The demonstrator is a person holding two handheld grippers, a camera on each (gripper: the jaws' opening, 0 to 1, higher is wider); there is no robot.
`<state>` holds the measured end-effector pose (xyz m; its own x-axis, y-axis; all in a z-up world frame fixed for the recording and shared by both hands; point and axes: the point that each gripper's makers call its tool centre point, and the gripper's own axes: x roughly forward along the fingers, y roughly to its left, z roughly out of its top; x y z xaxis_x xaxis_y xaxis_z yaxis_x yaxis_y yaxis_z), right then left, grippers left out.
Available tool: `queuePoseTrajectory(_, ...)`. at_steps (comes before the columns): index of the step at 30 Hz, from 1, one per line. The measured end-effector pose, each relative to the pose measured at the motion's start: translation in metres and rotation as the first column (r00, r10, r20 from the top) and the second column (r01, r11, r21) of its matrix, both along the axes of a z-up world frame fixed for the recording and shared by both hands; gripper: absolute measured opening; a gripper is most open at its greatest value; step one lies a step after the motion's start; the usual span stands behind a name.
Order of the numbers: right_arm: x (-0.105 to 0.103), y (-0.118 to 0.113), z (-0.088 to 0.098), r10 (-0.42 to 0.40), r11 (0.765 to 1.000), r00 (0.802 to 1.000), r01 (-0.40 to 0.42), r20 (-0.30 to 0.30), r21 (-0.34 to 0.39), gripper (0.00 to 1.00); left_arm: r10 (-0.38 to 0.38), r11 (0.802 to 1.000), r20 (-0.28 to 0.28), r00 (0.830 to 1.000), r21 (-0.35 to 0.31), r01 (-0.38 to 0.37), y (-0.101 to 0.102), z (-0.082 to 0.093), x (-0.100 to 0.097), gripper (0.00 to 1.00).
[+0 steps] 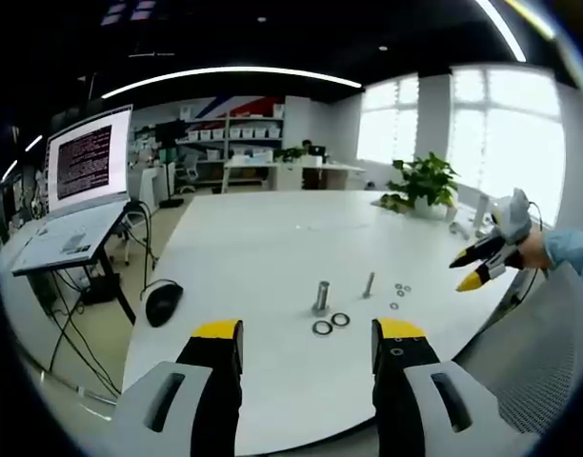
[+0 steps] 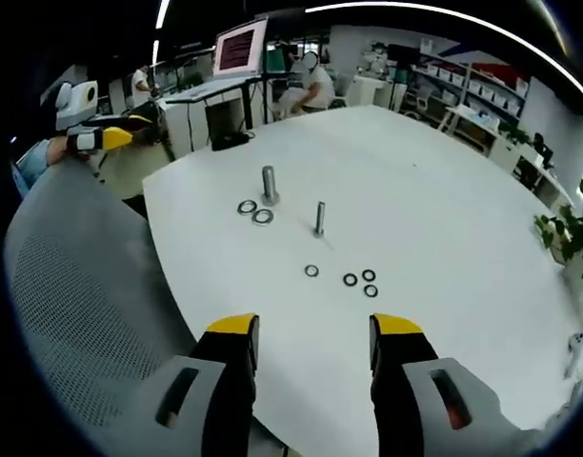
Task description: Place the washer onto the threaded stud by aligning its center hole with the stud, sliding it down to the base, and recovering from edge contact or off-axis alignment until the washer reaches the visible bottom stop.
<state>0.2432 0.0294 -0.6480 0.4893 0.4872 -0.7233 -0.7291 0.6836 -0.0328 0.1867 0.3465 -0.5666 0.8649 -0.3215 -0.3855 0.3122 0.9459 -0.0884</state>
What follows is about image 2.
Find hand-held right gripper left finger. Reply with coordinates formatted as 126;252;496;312
137;312;262;457

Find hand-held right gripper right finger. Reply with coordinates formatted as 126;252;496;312
369;312;526;457

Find thick threaded stud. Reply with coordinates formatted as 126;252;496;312
260;165;280;207

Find thin threaded stud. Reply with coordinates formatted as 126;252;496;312
312;201;328;238

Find white standing desk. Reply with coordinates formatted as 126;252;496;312
163;74;265;161

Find black box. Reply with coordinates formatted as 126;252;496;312
210;129;251;151

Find large display screen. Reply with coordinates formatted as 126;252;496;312
211;15;270;80

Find grey mesh office chair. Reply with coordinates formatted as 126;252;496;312
3;160;200;444

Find green potted plant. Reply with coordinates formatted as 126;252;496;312
533;178;583;282

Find white side desk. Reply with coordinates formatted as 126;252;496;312
444;105;576;209

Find small potted plant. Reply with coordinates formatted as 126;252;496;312
496;120;533;148

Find storage shelf with bins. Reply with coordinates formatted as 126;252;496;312
412;36;532;123

